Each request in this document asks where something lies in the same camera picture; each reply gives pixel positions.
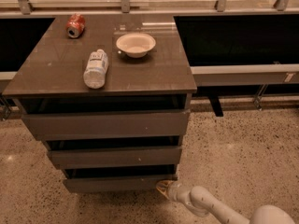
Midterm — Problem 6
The dark grey drawer cabinet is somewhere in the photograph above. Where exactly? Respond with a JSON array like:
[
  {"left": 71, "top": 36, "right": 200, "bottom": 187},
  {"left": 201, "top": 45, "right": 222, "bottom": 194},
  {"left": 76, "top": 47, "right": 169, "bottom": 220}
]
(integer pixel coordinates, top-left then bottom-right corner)
[{"left": 2, "top": 14, "right": 198, "bottom": 179}]

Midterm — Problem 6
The grey drawer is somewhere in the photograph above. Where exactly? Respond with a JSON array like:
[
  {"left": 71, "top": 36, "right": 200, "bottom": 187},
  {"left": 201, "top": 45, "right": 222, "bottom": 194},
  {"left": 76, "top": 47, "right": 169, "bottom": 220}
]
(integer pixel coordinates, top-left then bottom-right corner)
[
  {"left": 64, "top": 164, "right": 178, "bottom": 193},
  {"left": 22, "top": 94, "right": 190, "bottom": 141},
  {"left": 47, "top": 136, "right": 182, "bottom": 169}
]

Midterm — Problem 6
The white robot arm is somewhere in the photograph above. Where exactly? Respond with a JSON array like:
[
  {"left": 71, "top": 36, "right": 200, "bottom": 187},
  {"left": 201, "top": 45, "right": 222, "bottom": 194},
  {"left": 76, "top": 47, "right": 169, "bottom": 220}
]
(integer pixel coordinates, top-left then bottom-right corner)
[{"left": 156, "top": 180, "right": 295, "bottom": 224}]

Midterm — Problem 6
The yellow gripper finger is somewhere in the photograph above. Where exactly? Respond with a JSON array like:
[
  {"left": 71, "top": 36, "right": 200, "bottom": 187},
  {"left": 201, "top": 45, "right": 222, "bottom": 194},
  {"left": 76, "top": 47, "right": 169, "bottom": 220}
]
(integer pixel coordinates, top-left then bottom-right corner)
[{"left": 156, "top": 180, "right": 174, "bottom": 200}]

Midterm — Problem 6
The clear plastic water bottle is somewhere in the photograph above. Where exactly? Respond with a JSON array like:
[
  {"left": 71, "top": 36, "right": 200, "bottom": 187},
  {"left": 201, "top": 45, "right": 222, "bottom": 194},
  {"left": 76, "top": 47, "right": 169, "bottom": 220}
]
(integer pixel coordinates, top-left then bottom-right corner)
[{"left": 83, "top": 49, "right": 108, "bottom": 89}]

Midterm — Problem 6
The grey low bench ledge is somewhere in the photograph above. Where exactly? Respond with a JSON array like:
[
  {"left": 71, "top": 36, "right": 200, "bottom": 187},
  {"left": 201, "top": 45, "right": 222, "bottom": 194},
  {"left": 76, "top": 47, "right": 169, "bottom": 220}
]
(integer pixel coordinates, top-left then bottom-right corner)
[{"left": 191, "top": 63, "right": 299, "bottom": 87}]

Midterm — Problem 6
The red crushed soda can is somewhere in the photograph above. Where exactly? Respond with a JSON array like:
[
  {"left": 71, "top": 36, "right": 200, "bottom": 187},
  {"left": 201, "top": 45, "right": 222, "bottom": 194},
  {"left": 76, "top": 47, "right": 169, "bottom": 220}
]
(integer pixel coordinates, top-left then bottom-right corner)
[{"left": 65, "top": 13, "right": 85, "bottom": 38}]

